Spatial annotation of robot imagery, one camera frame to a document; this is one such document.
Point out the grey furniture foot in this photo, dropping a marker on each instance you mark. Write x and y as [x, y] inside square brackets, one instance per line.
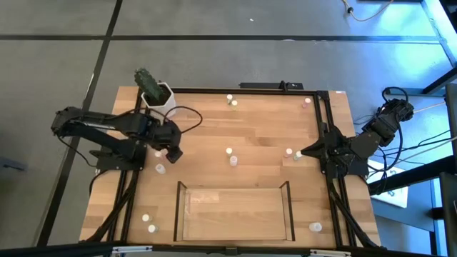
[10, 165]

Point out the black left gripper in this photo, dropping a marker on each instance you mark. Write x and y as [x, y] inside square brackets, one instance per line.
[168, 135]

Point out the clear acrylic shelf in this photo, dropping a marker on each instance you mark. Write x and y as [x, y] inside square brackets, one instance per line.
[235, 214]

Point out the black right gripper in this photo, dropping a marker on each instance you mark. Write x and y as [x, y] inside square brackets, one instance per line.
[337, 151]

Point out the dark metal table foot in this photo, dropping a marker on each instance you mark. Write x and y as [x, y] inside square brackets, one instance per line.
[428, 91]

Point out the black power strip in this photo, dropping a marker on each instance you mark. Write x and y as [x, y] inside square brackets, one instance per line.
[264, 85]

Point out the silver aluminium rail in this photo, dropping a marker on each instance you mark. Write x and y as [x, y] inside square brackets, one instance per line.
[330, 253]
[132, 249]

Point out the white printed paper sheet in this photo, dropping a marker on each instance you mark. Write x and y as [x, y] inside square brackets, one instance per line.
[398, 200]

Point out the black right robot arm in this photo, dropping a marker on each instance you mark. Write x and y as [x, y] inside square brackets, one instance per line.
[389, 121]

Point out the green cactus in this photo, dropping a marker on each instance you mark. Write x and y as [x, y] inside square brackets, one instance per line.
[148, 85]

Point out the black metal floor bar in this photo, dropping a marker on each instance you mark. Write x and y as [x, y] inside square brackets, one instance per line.
[410, 175]

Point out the white hexagonal plant pot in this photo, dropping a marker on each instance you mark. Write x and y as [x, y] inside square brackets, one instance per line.
[166, 109]

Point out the black aluminium table frame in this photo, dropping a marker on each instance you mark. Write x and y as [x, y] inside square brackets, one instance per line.
[271, 91]

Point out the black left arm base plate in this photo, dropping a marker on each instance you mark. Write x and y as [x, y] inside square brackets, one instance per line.
[107, 162]

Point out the small bottles top centre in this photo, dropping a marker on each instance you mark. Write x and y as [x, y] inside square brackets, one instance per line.
[229, 97]

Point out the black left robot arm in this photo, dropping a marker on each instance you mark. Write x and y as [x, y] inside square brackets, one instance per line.
[93, 123]

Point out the black rig beam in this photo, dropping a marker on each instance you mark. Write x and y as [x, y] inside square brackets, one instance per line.
[53, 252]

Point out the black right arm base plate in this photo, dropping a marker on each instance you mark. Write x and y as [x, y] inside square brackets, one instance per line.
[357, 169]

